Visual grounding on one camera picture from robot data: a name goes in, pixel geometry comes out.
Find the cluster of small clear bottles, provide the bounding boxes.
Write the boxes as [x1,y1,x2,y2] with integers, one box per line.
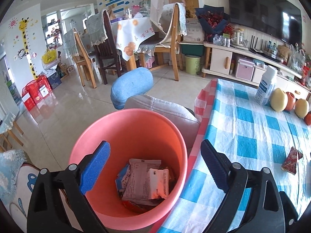
[214,34,231,46]

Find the white TV cabinet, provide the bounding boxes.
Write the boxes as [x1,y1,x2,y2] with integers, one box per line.
[202,41,311,102]

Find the red patterned wrapper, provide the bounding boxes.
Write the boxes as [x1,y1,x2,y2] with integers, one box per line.
[281,146,303,174]

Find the giraffe height chart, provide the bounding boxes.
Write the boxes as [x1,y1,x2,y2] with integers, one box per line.
[18,17,39,80]

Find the white orange-print table cloth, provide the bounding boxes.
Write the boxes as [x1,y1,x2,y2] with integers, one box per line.
[116,17,156,61]

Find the blue shopping bag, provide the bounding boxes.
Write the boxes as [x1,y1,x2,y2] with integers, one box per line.
[47,70,62,90]

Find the yellow bag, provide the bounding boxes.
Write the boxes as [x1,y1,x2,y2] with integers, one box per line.
[42,49,59,65]

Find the grey wet wipes packet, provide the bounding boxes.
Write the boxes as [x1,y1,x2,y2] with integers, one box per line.
[121,158,162,201]

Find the dark wooden chair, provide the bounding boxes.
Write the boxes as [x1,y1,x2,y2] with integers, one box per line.
[93,10,122,85]

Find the white blue-print milk pouch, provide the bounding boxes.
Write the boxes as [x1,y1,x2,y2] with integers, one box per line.
[115,164,132,196]

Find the small white sachet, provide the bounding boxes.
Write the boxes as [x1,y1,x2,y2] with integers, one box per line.
[147,168,169,199]

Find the clear printed plastic bag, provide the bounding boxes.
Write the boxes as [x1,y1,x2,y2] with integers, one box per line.
[288,45,305,68]

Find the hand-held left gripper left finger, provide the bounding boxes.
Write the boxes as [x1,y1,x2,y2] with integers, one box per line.
[27,141,111,233]

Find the glass kettle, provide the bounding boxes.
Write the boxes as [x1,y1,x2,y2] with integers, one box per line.
[231,29,246,46]

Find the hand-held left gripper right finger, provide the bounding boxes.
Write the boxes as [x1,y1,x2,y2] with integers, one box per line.
[200,139,286,233]

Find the black television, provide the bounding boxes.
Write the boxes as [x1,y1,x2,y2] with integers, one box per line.
[226,0,303,45]

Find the red foil wrapper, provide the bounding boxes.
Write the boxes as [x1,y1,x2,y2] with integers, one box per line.
[125,198,159,208]

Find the white bottle blue label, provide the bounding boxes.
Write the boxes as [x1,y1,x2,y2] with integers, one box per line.
[255,65,278,106]

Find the green trash can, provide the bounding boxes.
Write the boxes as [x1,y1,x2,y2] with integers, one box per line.
[184,55,202,75]

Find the black router with antennas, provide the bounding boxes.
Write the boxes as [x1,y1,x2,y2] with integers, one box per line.
[249,35,268,54]

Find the blue checkered tablecloth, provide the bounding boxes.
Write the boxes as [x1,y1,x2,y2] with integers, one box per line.
[151,78,311,233]

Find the blue lace cloth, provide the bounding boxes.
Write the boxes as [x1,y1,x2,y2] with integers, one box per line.
[0,149,27,199]

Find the light wooden chair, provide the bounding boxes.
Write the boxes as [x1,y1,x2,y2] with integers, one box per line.
[64,28,98,89]
[151,2,187,82]

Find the pink storage box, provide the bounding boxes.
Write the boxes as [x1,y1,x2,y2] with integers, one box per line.
[234,56,255,82]

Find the cartoon seat cushion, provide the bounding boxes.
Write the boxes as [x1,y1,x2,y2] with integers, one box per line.
[0,163,73,233]

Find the red apple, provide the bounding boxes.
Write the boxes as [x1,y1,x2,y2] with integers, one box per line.
[285,91,296,111]

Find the yellow apple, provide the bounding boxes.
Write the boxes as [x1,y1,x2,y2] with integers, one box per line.
[270,88,289,112]
[295,98,309,119]

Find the white sack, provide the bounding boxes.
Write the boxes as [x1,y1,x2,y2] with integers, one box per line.
[182,18,206,43]

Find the red gift box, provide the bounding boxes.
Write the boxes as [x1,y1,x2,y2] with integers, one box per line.
[31,75,51,100]
[21,84,37,111]

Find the dark blue flower bouquet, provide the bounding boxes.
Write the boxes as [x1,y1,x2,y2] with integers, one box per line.
[194,5,230,42]

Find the pink plastic bin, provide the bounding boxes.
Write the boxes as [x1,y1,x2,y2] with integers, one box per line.
[69,108,188,231]

